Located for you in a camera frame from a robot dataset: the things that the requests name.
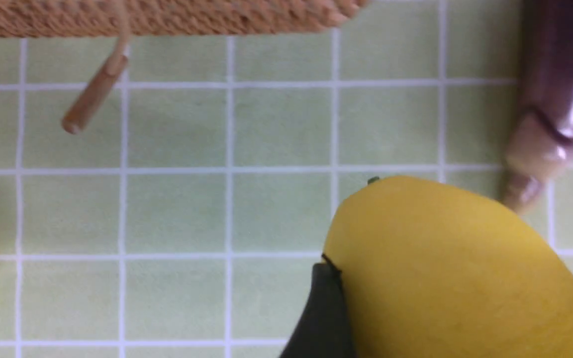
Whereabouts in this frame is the purple eggplant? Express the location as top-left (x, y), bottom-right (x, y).
top-left (501, 0), bottom-right (573, 213)

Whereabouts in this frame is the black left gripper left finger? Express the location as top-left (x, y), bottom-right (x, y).
top-left (280, 254), bottom-right (357, 358)

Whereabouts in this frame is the wooden basket toggle peg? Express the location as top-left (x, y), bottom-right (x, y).
top-left (61, 47), bottom-right (129, 135)

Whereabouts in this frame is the woven rattan basket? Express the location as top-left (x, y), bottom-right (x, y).
top-left (0, 0), bottom-right (368, 38)

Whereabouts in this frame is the yellow lemon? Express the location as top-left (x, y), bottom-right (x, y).
top-left (323, 176), bottom-right (573, 358)

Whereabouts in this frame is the green checkered tablecloth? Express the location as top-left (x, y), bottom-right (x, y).
top-left (0, 0), bottom-right (573, 358)

